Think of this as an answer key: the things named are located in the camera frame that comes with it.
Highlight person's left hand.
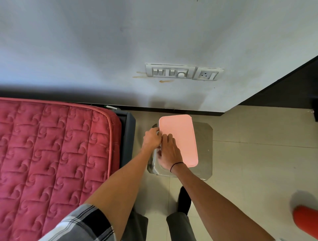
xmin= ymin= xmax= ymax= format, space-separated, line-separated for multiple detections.
xmin=141 ymin=127 xmax=163 ymax=151

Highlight person's right hand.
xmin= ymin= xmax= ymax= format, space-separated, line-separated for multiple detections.
xmin=157 ymin=134 xmax=184 ymax=172

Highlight pink plastic lid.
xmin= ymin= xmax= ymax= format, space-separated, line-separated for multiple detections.
xmin=159 ymin=114 xmax=199 ymax=167

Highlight person's right forearm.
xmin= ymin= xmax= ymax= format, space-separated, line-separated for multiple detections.
xmin=171 ymin=163 xmax=276 ymax=241

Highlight person's left forearm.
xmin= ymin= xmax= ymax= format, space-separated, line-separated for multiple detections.
xmin=83 ymin=147 xmax=156 ymax=241

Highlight black wrist band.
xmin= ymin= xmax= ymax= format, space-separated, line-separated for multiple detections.
xmin=170 ymin=162 xmax=184 ymax=173

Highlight dark skirting board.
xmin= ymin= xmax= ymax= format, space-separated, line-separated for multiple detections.
xmin=116 ymin=105 xmax=225 ymax=117

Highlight steel stool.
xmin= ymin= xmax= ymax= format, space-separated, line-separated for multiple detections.
xmin=147 ymin=121 xmax=213 ymax=181

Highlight black sock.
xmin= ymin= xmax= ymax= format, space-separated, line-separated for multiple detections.
xmin=177 ymin=186 xmax=192 ymax=216

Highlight white socket plate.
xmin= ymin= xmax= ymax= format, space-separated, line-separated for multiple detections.
xmin=192 ymin=67 xmax=224 ymax=81

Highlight grey trousers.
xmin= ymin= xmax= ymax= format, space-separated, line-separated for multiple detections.
xmin=127 ymin=208 xmax=197 ymax=241

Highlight plaid shirt sleeve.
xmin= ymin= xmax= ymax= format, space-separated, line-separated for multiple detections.
xmin=37 ymin=204 xmax=117 ymax=241

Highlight red quilted mattress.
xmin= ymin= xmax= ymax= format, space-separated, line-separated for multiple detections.
xmin=0 ymin=97 xmax=122 ymax=241

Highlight dark wooden door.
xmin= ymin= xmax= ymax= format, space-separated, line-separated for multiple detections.
xmin=238 ymin=55 xmax=318 ymax=122

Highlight red plastic object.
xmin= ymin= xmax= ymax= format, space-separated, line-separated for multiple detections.
xmin=293 ymin=205 xmax=318 ymax=240

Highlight grey bed frame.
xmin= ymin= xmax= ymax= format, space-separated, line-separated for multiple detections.
xmin=115 ymin=109 xmax=136 ymax=169

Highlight white switch board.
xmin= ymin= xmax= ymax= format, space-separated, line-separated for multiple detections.
xmin=145 ymin=64 xmax=197 ymax=80

